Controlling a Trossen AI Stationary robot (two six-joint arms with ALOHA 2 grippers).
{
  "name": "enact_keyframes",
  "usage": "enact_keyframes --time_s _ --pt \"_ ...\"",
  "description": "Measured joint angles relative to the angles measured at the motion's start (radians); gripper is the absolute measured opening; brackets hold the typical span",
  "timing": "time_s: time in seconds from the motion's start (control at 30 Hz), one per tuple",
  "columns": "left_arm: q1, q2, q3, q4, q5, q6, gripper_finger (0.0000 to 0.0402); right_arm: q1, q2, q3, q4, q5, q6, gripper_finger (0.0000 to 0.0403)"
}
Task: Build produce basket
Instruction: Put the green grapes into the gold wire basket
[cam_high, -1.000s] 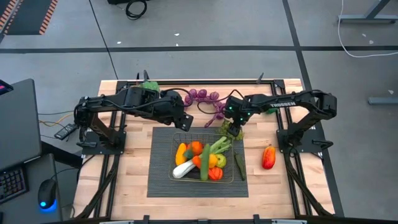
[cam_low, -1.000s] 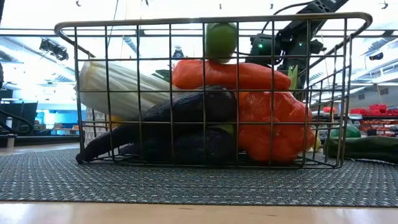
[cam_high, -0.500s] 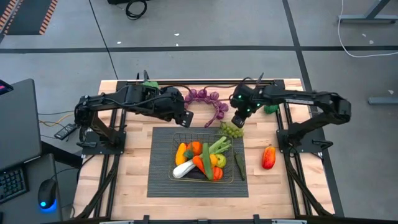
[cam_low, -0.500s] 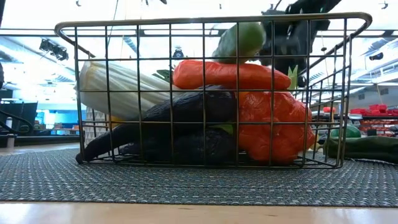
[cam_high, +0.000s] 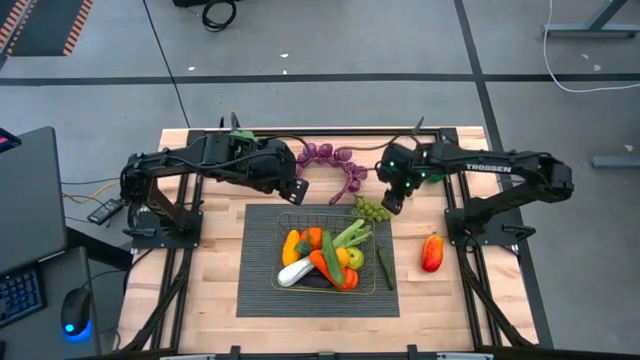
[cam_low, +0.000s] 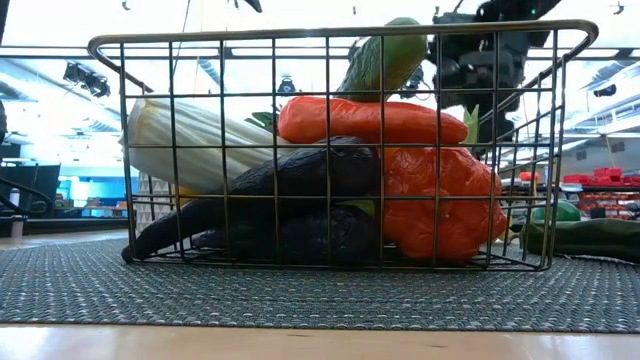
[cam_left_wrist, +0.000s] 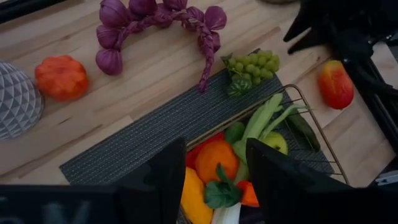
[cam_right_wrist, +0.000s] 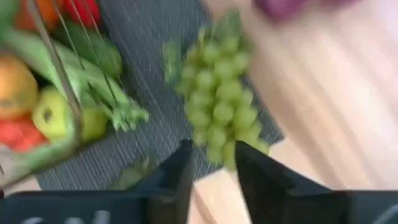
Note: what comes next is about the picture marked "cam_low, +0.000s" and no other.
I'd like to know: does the green lime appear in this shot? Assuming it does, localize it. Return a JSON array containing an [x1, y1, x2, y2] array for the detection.
[[530, 199, 582, 224]]

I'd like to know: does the pale green celery stalk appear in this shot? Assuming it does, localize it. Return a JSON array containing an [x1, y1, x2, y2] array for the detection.
[[119, 97, 481, 196]]

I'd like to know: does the dark green vegetable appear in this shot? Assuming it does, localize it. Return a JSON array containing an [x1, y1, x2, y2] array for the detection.
[[519, 218, 640, 265]]

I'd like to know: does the red bin shelf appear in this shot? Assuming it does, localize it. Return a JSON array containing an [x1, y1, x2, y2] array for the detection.
[[562, 167, 640, 190]]

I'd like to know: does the short dark eggplant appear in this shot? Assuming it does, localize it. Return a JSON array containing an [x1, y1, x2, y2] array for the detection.
[[192, 199, 377, 266]]

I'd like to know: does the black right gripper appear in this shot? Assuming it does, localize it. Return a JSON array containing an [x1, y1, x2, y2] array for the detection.
[[429, 30, 551, 157]]

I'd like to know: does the long purple eggplant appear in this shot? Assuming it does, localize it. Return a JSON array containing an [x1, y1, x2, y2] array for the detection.
[[121, 136, 381, 264]]

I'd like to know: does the orange-red bell pepper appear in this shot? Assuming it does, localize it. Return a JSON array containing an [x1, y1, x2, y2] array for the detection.
[[382, 145, 509, 264]]

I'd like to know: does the bronze wire basket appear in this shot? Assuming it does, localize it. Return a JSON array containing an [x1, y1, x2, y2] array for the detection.
[[87, 19, 600, 273]]

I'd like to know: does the black monitor screen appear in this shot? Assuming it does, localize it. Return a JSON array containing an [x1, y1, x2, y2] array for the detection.
[[0, 163, 62, 202]]

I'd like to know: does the orange carrot with leaves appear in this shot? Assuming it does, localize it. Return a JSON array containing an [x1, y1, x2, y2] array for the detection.
[[244, 95, 470, 146]]

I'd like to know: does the black ceiling spotlight cluster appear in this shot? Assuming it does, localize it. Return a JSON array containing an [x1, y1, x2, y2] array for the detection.
[[62, 62, 112, 100]]

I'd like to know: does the green cucumber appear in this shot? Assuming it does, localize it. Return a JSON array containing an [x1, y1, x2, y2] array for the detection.
[[335, 17, 430, 104]]

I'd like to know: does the yellow squash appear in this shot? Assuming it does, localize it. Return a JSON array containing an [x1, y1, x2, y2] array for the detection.
[[177, 185, 201, 207]]

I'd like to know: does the grey woven placemat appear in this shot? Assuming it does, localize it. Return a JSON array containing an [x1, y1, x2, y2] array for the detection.
[[0, 238, 640, 334]]

